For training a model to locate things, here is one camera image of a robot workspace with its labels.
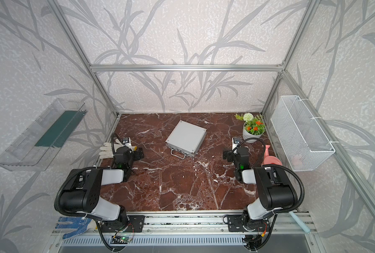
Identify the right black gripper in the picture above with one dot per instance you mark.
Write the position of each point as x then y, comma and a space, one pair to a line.
230, 154

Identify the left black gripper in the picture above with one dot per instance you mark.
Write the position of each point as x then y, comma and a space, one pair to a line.
135, 154

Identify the silver aluminium poker case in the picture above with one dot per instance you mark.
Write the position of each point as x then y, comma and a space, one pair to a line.
185, 140

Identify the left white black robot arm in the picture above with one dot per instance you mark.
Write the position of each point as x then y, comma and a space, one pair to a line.
79, 195

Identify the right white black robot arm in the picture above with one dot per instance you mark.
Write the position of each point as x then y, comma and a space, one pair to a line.
280, 190

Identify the white work glove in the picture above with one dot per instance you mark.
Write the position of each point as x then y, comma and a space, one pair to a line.
106, 151

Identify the pink watering can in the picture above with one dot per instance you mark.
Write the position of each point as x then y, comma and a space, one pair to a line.
269, 159

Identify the potted artificial flower plant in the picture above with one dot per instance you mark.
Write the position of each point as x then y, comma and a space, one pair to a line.
254, 125

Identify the blue dotted work glove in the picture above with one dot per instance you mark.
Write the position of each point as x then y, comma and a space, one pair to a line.
75, 225

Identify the green circuit board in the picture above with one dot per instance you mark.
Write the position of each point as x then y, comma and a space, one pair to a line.
120, 240

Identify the light blue garden trowel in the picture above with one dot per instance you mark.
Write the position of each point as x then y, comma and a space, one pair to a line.
302, 224

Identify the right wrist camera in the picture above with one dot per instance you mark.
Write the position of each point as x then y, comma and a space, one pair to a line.
236, 141

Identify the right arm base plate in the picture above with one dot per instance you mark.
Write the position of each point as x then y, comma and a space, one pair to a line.
242, 223

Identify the white wire mesh basket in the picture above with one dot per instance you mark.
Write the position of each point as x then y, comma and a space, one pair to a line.
303, 141

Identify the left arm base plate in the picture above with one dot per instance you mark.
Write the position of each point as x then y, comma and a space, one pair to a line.
134, 224

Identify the clear plastic wall shelf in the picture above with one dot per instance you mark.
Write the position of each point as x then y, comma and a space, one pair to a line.
39, 144

